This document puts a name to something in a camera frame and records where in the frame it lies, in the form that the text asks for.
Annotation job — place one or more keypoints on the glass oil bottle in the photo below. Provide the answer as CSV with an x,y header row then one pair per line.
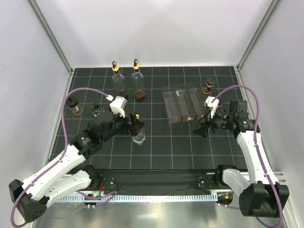
x,y
140,138
138,81
119,81

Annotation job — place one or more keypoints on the round amber sauce bottle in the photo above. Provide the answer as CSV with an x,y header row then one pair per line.
x,y
74,106

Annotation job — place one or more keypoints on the aluminium frame post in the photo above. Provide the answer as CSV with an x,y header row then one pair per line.
x,y
49,33
259,31

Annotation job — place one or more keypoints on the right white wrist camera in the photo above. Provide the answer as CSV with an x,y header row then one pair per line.
x,y
211,103

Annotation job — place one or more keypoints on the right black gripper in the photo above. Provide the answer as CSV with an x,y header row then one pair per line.
x,y
202,130

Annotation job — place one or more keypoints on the right aluminium frame post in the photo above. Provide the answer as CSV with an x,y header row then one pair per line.
x,y
259,31

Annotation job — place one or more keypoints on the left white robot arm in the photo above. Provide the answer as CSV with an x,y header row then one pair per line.
x,y
32,196

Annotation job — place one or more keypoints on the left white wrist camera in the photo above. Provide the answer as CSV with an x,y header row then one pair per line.
x,y
117,106

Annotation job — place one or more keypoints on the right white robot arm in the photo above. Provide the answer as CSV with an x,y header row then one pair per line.
x,y
261,195

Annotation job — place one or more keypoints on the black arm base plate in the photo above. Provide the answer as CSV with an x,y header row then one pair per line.
x,y
159,182

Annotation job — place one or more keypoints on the small black spice jar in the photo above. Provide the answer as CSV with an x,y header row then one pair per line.
x,y
209,86
220,108

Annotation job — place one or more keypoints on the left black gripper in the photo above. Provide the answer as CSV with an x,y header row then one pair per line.
x,y
129,128

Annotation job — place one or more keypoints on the clear acrylic organizer tray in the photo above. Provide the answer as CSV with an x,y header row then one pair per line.
x,y
185,102

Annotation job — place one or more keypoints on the white slotted cable duct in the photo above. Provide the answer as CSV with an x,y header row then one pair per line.
x,y
78,198

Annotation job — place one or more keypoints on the left aluminium frame post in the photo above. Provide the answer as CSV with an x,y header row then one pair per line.
x,y
49,33

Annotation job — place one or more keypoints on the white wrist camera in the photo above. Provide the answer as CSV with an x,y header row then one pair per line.
x,y
117,106
211,103

